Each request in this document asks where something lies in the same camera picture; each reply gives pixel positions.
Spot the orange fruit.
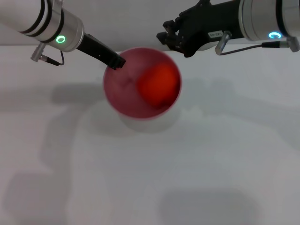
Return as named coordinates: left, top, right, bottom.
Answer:
left=136, top=61, right=181, bottom=110

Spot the pink plastic bowl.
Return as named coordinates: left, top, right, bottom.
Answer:
left=102, top=46, right=183, bottom=121

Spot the thin dark left arm cable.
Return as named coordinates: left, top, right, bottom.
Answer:
left=30, top=42, right=65, bottom=67

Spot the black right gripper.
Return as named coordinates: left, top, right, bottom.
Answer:
left=156, top=0, right=245, bottom=58

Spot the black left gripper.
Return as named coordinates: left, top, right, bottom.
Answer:
left=76, top=33, right=127, bottom=71

